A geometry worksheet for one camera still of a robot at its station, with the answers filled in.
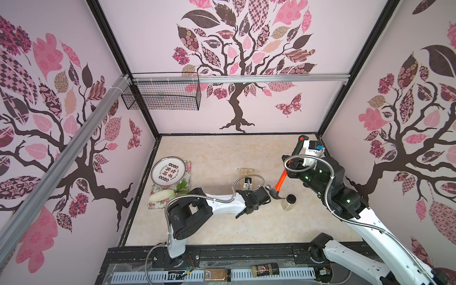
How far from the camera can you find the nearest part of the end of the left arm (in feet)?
2.15

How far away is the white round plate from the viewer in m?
0.98

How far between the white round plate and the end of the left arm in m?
0.45
